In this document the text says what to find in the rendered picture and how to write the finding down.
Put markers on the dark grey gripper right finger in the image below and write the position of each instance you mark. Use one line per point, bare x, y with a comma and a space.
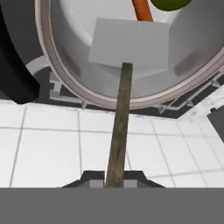
134, 178

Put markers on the green lime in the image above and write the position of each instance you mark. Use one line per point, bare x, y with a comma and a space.
170, 4

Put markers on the orange carrot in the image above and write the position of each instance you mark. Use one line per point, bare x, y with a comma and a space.
142, 10

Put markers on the silver metal pot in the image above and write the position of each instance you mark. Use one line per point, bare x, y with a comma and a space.
87, 67

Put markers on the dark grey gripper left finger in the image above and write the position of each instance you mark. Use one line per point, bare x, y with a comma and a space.
92, 178

